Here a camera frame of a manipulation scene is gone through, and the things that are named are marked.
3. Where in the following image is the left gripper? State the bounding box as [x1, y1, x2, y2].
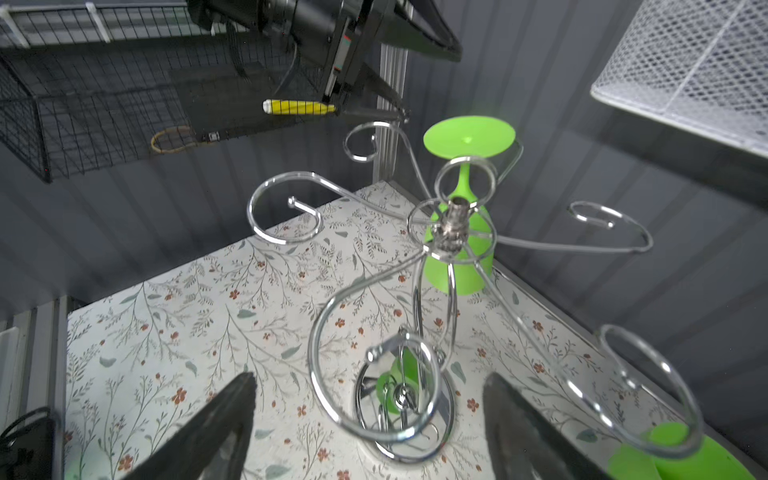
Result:
[186, 0, 462, 123]

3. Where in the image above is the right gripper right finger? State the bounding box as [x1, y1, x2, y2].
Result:
[482, 373, 610, 479]

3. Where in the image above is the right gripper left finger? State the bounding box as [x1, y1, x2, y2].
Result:
[126, 372, 257, 479]

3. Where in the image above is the yellow-green wine glass front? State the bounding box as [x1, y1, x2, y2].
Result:
[605, 421, 757, 480]

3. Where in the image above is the chrome wine glass rack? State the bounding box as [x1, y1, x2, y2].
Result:
[246, 121, 704, 460]

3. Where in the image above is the green wine glass back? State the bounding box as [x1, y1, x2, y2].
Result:
[423, 115, 517, 296]

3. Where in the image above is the yellow marker in basket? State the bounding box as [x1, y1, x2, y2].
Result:
[262, 99, 336, 116]

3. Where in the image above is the white wire wall basket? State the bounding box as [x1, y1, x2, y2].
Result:
[591, 1, 767, 157]

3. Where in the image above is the black wire wall basket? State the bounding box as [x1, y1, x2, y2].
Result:
[1, 2, 323, 183]

